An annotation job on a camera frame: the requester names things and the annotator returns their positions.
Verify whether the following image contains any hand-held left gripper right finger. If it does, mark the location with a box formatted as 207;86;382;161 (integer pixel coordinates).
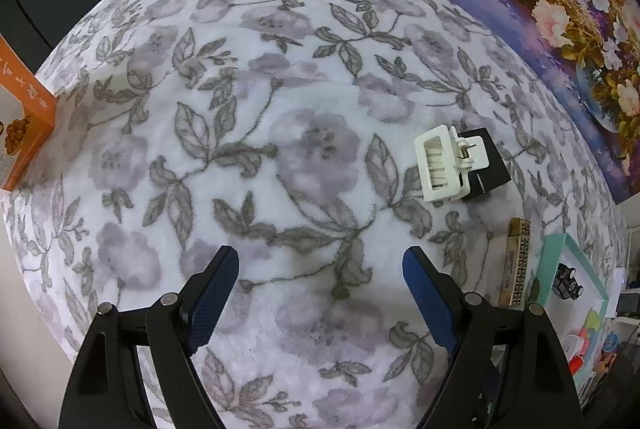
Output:
402;246;585;429

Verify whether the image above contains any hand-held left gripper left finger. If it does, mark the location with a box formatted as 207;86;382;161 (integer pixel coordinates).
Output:
59;245;240;429

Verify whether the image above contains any wooden patterned bar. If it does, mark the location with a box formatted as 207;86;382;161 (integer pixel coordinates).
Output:
497;218;532;308

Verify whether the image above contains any teal shallow cardboard box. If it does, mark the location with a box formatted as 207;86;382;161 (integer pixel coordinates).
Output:
525;233;623;410

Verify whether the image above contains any black power adapter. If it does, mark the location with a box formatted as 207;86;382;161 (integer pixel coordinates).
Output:
452;121;512;202

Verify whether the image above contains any cream hair claw clip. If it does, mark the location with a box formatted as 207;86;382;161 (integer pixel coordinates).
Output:
414;125;486;204

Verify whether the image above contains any grey floral blanket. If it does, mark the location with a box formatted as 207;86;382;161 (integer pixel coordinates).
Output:
2;0;626;429

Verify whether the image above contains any orange carton box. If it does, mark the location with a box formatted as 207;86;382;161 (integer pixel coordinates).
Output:
0;34;57;192

